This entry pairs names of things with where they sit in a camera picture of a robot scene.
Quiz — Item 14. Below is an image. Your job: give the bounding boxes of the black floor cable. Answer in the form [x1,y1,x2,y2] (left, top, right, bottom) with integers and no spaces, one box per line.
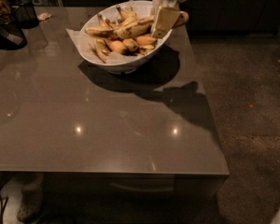
[0,193,9,224]

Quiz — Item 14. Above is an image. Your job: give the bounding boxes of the white paper bowl liner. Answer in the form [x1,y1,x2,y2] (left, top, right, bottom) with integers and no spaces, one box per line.
[65,0,173,65]

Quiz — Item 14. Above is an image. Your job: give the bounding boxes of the beige clog shoe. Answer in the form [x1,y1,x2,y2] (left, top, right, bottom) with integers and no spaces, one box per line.
[17,173,44,223]

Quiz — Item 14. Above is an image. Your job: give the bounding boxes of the small wrapped packet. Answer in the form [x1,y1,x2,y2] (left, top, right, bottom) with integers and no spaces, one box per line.
[37,12,51,21]

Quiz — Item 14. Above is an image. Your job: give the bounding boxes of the white ceramic bowl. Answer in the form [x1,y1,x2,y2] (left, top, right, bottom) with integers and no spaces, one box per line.
[78,0,175,76]

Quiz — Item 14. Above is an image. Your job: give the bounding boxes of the black mesh basket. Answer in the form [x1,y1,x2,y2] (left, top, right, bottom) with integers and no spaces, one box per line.
[0,14,27,50]

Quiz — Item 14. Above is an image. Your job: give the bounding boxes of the large spotted yellow banana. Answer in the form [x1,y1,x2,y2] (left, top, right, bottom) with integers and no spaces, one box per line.
[114,11,189,39]

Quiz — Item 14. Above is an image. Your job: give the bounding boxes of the upright yellow banana back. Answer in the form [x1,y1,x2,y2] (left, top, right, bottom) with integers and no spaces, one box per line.
[116,6,137,21]

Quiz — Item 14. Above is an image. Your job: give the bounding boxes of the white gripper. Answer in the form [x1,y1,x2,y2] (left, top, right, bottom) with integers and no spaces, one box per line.
[150,0,188,38]

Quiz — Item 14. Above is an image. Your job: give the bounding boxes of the small left yellow banana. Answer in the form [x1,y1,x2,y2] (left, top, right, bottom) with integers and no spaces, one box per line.
[94,39,111,63]

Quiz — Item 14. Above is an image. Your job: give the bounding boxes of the top curved yellow banana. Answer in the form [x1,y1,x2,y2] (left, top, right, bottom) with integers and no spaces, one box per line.
[85,27,114,38]

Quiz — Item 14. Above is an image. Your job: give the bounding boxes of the black mesh pen cup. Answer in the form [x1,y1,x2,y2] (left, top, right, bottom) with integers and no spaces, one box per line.
[11,0,39,29]

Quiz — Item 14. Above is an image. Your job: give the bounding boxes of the orange banana right low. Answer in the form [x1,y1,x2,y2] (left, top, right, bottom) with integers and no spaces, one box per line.
[135,35,157,46]

